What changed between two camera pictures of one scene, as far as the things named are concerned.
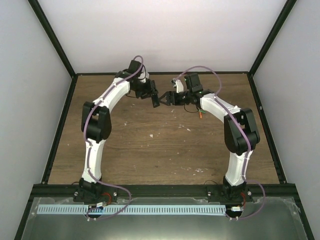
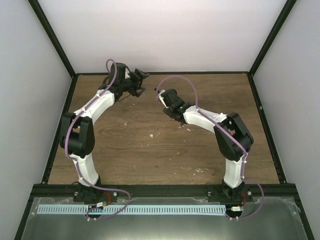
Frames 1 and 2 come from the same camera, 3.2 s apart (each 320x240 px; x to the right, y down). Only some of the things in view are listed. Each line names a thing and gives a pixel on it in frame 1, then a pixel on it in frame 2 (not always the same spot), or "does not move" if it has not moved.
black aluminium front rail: (68, 191) does not move
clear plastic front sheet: (276, 218) does not move
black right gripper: (169, 95) to (167, 113)
